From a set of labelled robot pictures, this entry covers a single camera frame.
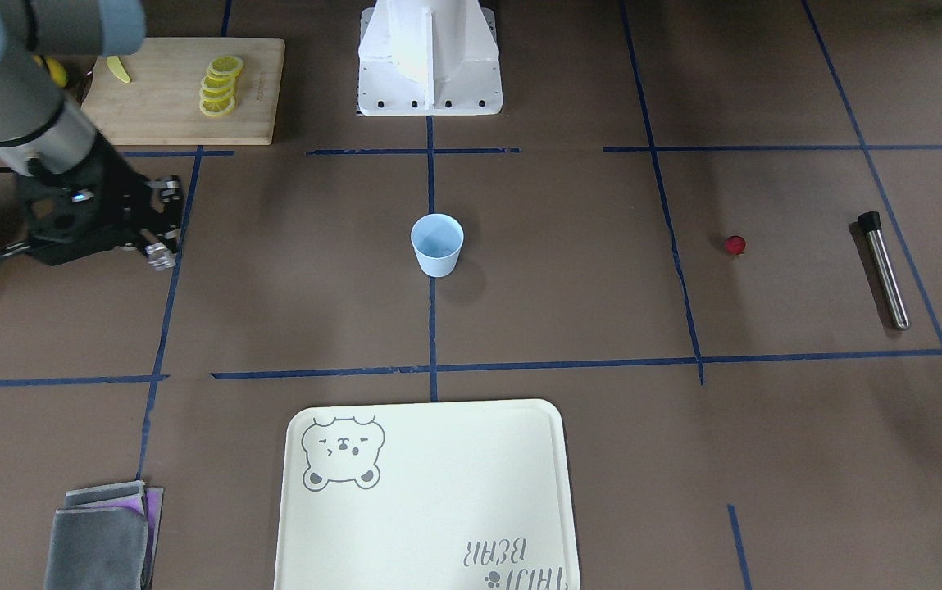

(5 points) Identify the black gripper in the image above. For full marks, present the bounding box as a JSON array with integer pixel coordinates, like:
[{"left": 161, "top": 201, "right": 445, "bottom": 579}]
[{"left": 16, "top": 135, "right": 184, "bottom": 271}]

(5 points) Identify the lemon slices row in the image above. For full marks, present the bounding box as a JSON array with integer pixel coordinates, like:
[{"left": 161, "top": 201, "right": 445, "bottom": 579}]
[{"left": 198, "top": 55, "right": 244, "bottom": 117}]

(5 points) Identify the bamboo cutting board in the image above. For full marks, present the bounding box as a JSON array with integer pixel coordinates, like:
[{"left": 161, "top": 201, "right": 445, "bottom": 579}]
[{"left": 82, "top": 37, "right": 284, "bottom": 146}]

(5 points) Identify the yellow plastic knife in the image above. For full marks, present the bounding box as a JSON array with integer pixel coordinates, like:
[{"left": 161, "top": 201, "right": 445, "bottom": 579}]
[{"left": 106, "top": 55, "right": 132, "bottom": 84}]

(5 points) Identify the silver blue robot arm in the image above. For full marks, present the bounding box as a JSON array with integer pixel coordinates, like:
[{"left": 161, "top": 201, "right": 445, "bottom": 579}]
[{"left": 0, "top": 1, "right": 184, "bottom": 270}]

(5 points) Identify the light blue plastic cup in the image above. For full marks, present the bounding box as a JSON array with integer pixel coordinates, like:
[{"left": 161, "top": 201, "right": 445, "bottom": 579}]
[{"left": 410, "top": 213, "right": 466, "bottom": 279}]

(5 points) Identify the cream bear serving tray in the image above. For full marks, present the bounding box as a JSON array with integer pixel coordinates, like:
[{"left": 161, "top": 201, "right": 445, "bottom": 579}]
[{"left": 273, "top": 399, "right": 580, "bottom": 589}]

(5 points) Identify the grey folded cloth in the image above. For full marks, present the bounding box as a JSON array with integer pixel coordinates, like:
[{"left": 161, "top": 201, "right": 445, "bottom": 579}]
[{"left": 44, "top": 479, "right": 164, "bottom": 589}]

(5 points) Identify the yellow lemon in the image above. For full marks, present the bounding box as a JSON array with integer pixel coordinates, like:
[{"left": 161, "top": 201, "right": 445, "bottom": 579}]
[{"left": 36, "top": 56, "right": 69, "bottom": 89}]

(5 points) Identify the red strawberry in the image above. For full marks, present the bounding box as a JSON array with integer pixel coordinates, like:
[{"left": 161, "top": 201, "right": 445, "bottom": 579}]
[{"left": 723, "top": 235, "right": 747, "bottom": 256}]

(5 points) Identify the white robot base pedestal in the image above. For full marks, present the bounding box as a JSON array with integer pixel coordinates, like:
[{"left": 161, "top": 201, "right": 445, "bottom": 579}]
[{"left": 356, "top": 1, "right": 504, "bottom": 116}]

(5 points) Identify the steel muddler black tip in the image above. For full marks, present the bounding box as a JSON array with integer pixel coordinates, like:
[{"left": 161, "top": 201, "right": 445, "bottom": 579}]
[{"left": 857, "top": 211, "right": 912, "bottom": 331}]

